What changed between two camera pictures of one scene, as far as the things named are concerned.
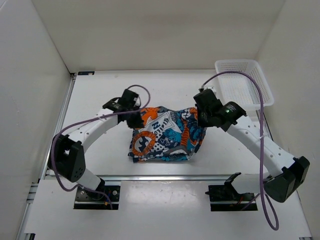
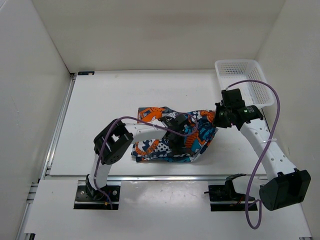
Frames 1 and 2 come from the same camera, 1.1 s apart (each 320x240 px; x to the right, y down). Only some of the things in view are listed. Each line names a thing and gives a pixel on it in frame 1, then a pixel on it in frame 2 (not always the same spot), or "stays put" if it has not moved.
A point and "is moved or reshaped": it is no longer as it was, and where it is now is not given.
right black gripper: [200, 122] -> [217, 123]
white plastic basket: [240, 89] stays put
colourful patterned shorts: [168, 135] is moved or reshaped
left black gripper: [137, 124] -> [177, 147]
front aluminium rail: [165, 178] stays put
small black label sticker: [87, 73] stays put
